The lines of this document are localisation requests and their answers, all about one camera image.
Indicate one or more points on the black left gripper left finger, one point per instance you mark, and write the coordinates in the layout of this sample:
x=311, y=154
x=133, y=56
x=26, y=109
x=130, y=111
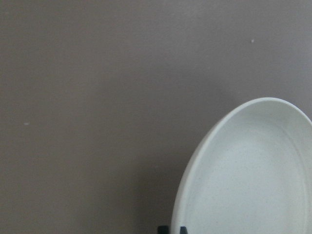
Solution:
x=163, y=229

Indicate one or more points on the cream round plate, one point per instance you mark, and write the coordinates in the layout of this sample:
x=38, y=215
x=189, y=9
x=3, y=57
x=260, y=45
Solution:
x=251, y=174

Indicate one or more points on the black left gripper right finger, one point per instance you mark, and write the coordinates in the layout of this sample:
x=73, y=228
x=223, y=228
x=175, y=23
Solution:
x=183, y=230

